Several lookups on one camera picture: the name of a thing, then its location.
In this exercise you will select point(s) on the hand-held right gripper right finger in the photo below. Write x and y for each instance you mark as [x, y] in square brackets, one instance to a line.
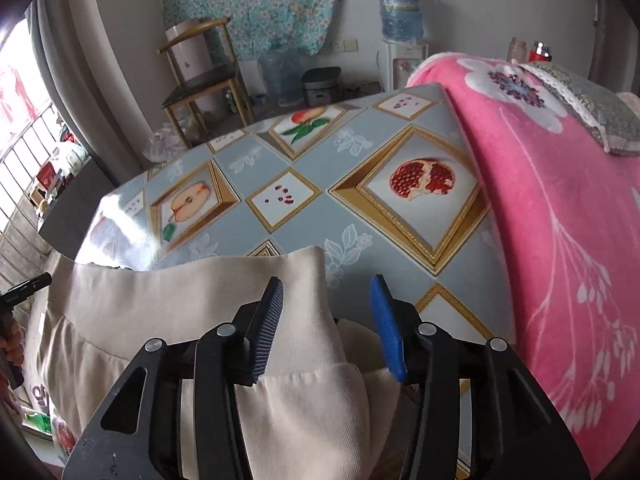
[387, 332]

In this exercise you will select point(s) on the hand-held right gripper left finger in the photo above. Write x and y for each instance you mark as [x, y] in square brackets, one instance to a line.
[267, 330]

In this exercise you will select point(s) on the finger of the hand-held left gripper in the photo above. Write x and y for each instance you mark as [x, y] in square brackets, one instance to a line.
[27, 287]

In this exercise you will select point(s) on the beige zip jacket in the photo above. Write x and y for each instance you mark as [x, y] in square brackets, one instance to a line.
[175, 310]

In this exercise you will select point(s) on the person's left hand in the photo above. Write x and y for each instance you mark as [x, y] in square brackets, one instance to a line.
[17, 342]

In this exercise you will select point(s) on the green plastic bag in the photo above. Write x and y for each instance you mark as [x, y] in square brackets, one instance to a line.
[37, 421]

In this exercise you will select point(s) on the dark cabinet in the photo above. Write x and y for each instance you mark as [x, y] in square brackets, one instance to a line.
[80, 205]

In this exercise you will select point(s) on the metal window railing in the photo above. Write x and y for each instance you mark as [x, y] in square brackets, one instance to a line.
[25, 180]

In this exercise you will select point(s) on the fruit print tablecloth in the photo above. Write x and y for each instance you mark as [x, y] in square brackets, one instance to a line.
[320, 160]

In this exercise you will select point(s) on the clear plastic bag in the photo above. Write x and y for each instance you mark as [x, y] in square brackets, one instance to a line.
[162, 146]

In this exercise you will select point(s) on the pink floral blanket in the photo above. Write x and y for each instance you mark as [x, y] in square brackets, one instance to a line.
[565, 220]

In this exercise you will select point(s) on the grey curtain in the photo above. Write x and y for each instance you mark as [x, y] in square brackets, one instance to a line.
[90, 60]

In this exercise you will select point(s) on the grey rice cooker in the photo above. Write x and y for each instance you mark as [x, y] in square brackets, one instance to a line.
[322, 87]

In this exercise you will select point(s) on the empty clear water jug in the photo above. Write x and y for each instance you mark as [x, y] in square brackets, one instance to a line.
[280, 77]

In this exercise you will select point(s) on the wooden chair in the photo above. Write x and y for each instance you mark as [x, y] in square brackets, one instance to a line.
[205, 85]

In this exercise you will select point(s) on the white water dispenser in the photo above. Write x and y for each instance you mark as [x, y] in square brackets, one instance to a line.
[402, 65]

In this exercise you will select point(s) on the white cylindrical appliance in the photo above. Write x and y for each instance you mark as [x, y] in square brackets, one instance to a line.
[190, 52]

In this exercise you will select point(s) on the grey lace-trimmed pillow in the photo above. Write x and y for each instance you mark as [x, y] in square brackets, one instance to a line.
[590, 105]

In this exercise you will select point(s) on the glass jar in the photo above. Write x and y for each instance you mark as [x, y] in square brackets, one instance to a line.
[517, 49]

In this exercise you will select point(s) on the blue water bottle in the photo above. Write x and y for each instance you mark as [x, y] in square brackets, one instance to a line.
[400, 12]

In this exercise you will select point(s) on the red lighter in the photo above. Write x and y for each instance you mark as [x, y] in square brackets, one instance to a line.
[541, 51]

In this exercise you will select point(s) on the teal floral hanging cloth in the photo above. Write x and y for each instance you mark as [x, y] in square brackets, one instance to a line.
[260, 5]

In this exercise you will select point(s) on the white wall socket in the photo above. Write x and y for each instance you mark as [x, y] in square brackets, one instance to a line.
[346, 45]

